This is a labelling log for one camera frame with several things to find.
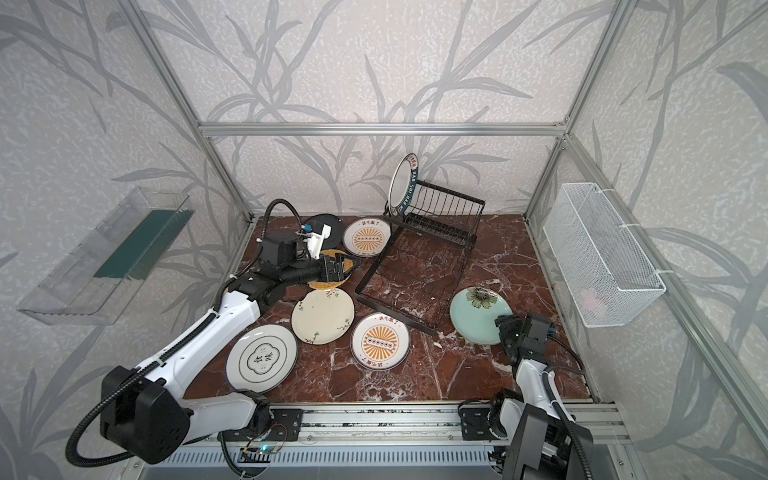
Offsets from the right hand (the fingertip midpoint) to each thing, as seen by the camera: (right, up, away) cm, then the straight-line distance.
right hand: (500, 313), depth 90 cm
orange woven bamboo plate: (-54, +7, +9) cm, 55 cm away
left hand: (-42, +19, -14) cm, 49 cm away
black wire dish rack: (-24, +11, +15) cm, 30 cm away
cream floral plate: (-55, -1, +1) cm, 55 cm away
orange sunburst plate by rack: (-43, +24, +22) cm, 54 cm away
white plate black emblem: (-70, -11, -6) cm, 72 cm away
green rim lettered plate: (-30, +41, +6) cm, 51 cm away
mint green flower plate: (-8, 0, +1) cm, 8 cm away
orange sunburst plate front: (-36, -8, -3) cm, 37 cm away
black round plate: (-65, +30, +29) cm, 77 cm away
